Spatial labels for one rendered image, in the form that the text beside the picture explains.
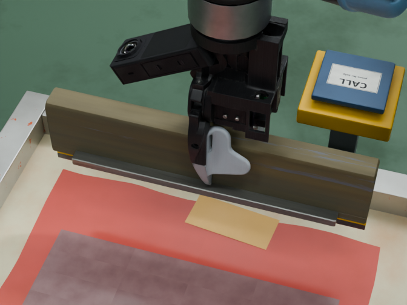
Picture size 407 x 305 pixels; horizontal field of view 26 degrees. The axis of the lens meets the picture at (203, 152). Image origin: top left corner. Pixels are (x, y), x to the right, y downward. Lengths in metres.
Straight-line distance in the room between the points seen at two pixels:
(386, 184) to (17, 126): 0.47
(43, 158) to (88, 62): 1.57
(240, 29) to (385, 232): 0.41
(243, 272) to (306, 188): 0.16
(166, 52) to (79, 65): 1.89
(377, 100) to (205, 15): 0.49
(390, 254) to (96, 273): 0.35
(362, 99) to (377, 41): 1.61
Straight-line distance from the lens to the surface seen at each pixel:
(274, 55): 0.80
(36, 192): 1.12
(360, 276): 1.04
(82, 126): 0.96
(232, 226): 1.07
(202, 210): 1.08
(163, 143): 0.93
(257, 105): 0.82
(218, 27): 0.77
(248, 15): 0.76
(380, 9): 0.69
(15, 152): 1.12
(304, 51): 2.75
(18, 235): 1.08
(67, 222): 1.09
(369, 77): 1.24
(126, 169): 0.96
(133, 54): 0.86
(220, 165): 0.90
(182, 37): 0.83
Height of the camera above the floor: 1.80
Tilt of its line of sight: 48 degrees down
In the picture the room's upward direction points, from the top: straight up
